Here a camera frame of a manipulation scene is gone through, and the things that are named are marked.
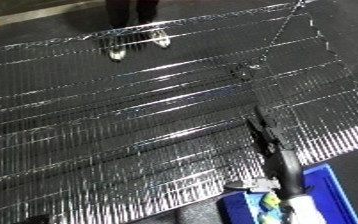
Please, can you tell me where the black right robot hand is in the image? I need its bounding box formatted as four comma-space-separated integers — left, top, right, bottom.
242, 105, 309, 202

